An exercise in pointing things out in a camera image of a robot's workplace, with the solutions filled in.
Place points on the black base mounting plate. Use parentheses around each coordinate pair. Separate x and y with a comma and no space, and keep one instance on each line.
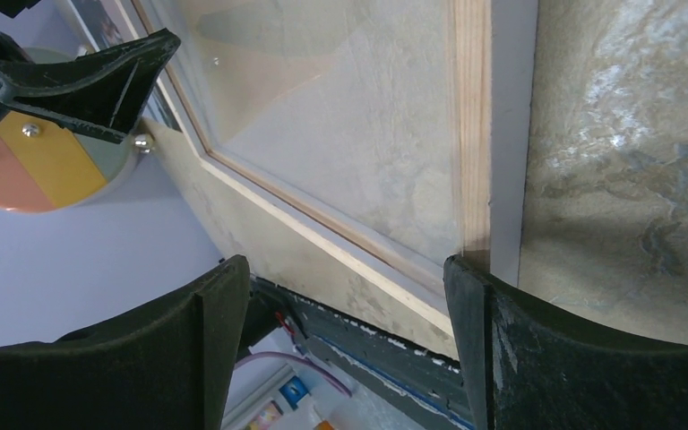
(424,385)

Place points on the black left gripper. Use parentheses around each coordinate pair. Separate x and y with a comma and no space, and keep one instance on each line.
(100,95)

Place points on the aluminium extrusion rail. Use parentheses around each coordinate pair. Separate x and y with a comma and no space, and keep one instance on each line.
(255,398)

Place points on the wooden picture frame with glass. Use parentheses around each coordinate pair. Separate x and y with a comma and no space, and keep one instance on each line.
(386,134)

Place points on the white cylinder with orange lid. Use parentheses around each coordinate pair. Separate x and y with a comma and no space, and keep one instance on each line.
(44,167)

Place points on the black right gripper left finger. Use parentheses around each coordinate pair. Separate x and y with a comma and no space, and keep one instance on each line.
(166,364)

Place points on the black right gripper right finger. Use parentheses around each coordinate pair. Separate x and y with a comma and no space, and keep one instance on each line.
(528,364)

